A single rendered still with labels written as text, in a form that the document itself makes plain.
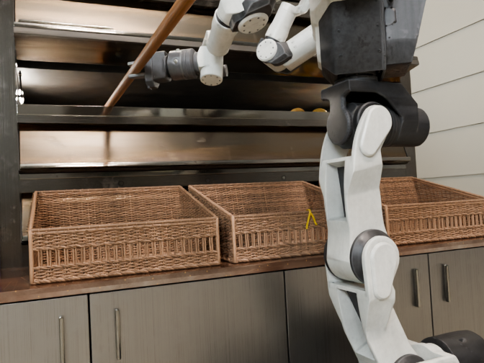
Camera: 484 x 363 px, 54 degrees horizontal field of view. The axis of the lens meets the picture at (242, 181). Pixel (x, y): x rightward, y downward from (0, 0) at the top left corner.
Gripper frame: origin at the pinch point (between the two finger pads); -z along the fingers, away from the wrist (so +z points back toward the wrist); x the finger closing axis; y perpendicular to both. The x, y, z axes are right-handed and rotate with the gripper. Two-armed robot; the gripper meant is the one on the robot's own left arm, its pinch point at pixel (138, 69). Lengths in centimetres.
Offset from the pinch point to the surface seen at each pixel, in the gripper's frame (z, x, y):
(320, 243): 50, 58, 34
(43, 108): -50, 3, 26
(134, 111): -21.8, 3.2, 44.9
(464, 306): 102, 86, 62
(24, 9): -54, -34, 23
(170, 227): 6.5, 48.1, 3.8
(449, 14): 170, -123, 344
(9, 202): -60, 38, 19
